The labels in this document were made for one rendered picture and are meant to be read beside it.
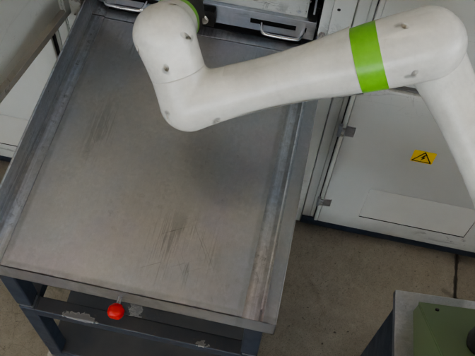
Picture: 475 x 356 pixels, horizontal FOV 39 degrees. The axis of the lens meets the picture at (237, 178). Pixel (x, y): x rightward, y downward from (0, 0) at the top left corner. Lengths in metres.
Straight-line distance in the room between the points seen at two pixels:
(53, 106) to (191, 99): 0.48
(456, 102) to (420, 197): 0.83
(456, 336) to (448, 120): 0.40
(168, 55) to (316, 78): 0.25
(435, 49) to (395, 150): 0.82
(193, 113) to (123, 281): 0.37
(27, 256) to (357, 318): 1.20
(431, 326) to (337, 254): 1.02
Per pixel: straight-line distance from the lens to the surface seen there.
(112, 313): 1.35
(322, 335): 2.23
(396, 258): 2.38
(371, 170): 2.01
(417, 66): 1.13
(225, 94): 1.18
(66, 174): 1.49
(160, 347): 2.01
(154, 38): 1.16
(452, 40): 1.14
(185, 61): 1.18
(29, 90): 2.09
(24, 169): 1.51
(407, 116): 1.79
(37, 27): 1.72
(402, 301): 1.49
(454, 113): 1.32
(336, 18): 1.58
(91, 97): 1.59
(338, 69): 1.14
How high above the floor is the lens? 2.10
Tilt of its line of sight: 59 degrees down
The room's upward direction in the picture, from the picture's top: 5 degrees clockwise
